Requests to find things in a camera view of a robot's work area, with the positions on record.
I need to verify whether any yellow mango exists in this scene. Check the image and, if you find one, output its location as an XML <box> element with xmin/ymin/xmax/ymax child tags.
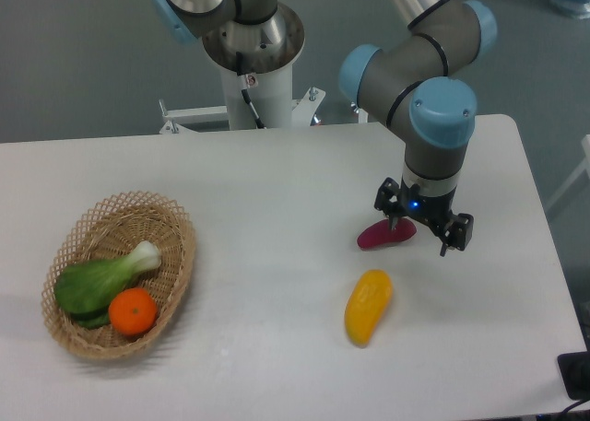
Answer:
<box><xmin>344</xmin><ymin>269</ymin><xmax>394</xmax><ymax>347</ymax></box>

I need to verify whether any white furniture frame right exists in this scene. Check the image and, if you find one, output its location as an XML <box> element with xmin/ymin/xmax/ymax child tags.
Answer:
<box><xmin>545</xmin><ymin>134</ymin><xmax>589</xmax><ymax>220</ymax></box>

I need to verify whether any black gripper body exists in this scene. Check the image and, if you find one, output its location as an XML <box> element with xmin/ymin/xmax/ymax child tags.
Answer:
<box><xmin>395</xmin><ymin>179</ymin><xmax>457</xmax><ymax>232</ymax></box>

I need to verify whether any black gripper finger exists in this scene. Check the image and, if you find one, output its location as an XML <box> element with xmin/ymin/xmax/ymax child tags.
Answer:
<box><xmin>439</xmin><ymin>213</ymin><xmax>474</xmax><ymax>256</ymax></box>
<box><xmin>373</xmin><ymin>178</ymin><xmax>402</xmax><ymax>230</ymax></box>

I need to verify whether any orange fruit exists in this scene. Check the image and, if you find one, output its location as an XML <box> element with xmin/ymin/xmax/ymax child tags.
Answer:
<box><xmin>108</xmin><ymin>287</ymin><xmax>158</xmax><ymax>337</ymax></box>

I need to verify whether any woven wicker basket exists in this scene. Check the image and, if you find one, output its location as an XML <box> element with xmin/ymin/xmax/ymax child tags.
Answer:
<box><xmin>41</xmin><ymin>192</ymin><xmax>196</xmax><ymax>360</ymax></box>

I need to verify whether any green bok choy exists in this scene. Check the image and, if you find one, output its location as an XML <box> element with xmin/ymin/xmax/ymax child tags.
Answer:
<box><xmin>53</xmin><ymin>240</ymin><xmax>161</xmax><ymax>329</ymax></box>

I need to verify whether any purple sweet potato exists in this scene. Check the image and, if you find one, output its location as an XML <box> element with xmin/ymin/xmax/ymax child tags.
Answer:
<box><xmin>357</xmin><ymin>218</ymin><xmax>417</xmax><ymax>251</ymax></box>

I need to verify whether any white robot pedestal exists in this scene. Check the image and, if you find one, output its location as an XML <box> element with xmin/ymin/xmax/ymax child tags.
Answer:
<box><xmin>159</xmin><ymin>1</ymin><xmax>370</xmax><ymax>134</ymax></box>

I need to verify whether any black cable on pedestal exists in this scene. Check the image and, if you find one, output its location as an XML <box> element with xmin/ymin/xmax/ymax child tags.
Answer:
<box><xmin>234</xmin><ymin>51</ymin><xmax>267</xmax><ymax>130</ymax></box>

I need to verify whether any black device at table edge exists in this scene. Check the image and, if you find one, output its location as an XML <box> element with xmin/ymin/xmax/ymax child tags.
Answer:
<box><xmin>557</xmin><ymin>351</ymin><xmax>589</xmax><ymax>400</ymax></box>

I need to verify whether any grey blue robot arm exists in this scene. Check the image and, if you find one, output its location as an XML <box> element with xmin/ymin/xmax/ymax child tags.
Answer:
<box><xmin>152</xmin><ymin>0</ymin><xmax>497</xmax><ymax>251</ymax></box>

